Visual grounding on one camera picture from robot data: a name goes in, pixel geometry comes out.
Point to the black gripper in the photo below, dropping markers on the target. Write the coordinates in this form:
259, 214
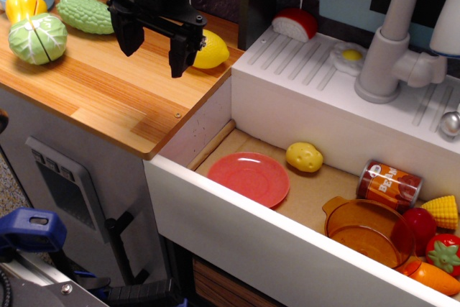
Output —
175, 19

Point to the yellow toy lemon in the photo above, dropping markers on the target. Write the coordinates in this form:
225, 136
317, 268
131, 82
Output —
213, 53

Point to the pink plastic plate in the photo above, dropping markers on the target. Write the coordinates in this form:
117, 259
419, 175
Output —
253, 175

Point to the green toy bitter gourd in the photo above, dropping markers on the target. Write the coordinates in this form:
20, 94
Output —
90, 16

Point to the green toy cabbage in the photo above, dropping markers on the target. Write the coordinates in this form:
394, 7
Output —
39, 40

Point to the yellow toy bell pepper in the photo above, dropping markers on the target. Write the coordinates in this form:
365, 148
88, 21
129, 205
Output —
18, 10

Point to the grey toy oven door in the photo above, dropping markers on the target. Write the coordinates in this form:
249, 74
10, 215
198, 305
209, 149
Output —
94, 240

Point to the yellow toy potato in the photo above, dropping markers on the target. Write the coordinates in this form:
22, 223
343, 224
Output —
304, 157

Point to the toy fried egg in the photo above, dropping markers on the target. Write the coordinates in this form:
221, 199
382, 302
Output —
348, 57

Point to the blue clamp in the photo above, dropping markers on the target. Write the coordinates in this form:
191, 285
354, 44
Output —
32, 230

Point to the grey toy faucet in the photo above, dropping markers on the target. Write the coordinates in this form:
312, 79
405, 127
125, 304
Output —
390, 61

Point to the orange toy bean can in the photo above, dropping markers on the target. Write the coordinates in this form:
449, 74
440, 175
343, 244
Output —
389, 186

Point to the transparent orange toy pot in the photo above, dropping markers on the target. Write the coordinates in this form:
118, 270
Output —
372, 229

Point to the white bottle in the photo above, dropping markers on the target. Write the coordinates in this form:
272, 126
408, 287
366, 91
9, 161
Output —
445, 37

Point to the silver round knob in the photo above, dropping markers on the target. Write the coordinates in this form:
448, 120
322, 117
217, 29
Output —
450, 124

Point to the red toy apple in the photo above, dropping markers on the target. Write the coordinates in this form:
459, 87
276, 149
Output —
423, 226

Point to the yellow toy corn piece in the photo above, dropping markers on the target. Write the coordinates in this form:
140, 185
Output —
444, 210

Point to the red toy tomato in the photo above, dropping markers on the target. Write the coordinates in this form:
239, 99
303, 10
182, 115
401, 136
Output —
442, 251

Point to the orange toy carrot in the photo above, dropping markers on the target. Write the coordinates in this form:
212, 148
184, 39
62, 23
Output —
432, 276

